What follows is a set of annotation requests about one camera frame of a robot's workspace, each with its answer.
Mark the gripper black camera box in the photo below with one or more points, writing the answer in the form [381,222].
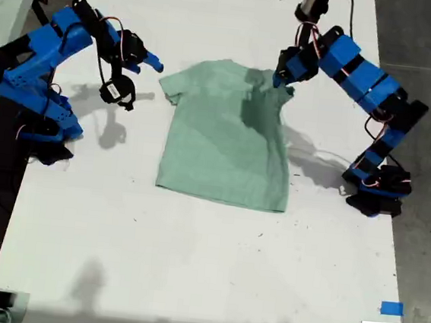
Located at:
[115,91]
[313,1]

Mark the small black box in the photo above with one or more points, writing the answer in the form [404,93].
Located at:
[0,298]

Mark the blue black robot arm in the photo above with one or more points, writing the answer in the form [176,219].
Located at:
[33,67]
[364,80]

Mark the short blue tape patch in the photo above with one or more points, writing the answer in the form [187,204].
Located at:
[392,308]

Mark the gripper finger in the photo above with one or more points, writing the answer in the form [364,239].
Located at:
[133,67]
[290,91]
[278,80]
[154,61]

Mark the black tripod leg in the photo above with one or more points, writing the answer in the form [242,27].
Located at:
[39,7]

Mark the gripper camera stalk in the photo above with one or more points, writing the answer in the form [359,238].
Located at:
[306,29]
[116,70]

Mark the pale green T-shirt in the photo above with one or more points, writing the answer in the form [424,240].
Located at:
[220,150]

